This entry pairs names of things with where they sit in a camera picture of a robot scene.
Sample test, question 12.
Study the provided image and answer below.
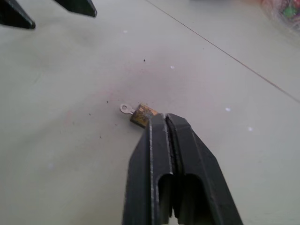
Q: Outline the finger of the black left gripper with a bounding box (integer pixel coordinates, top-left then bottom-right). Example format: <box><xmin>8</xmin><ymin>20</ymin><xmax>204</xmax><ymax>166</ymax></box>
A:
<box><xmin>53</xmin><ymin>0</ymin><xmax>98</xmax><ymax>18</ymax></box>
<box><xmin>0</xmin><ymin>0</ymin><xmax>36</xmax><ymax>30</ymax></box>

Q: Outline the clear plastic bag with items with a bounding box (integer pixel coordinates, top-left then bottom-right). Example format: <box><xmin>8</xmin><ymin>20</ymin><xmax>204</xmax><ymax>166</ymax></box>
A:
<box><xmin>260</xmin><ymin>0</ymin><xmax>300</xmax><ymax>38</ymax></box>

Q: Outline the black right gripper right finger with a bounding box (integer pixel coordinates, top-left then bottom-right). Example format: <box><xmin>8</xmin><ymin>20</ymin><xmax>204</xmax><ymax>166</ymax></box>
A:
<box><xmin>165</xmin><ymin>113</ymin><xmax>244</xmax><ymax>225</ymax></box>

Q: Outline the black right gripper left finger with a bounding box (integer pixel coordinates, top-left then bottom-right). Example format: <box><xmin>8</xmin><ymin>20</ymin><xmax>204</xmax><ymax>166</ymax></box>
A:
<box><xmin>121</xmin><ymin>113</ymin><xmax>176</xmax><ymax>225</ymax></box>

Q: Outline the small brass padlock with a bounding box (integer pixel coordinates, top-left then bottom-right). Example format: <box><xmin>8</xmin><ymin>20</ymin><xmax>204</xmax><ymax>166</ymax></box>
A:
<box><xmin>129</xmin><ymin>102</ymin><xmax>158</xmax><ymax>128</ymax></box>

